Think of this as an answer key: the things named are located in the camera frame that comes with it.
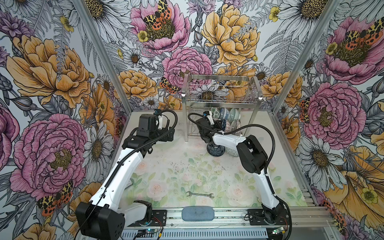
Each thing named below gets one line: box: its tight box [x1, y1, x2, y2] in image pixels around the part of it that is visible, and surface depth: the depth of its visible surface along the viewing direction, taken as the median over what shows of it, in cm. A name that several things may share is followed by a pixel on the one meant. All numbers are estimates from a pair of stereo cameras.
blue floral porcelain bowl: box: [223, 107, 230, 121], surface depth 107 cm
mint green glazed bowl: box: [228, 108, 241, 123], surface depth 108 cm
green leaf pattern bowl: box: [211, 107, 220, 119], surface depth 107 cm
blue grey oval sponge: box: [181, 206, 215, 222], surface depth 75 cm
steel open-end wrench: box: [186, 191, 215, 199], surface depth 83 cm
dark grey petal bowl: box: [206, 142, 226, 157], surface depth 99 cm
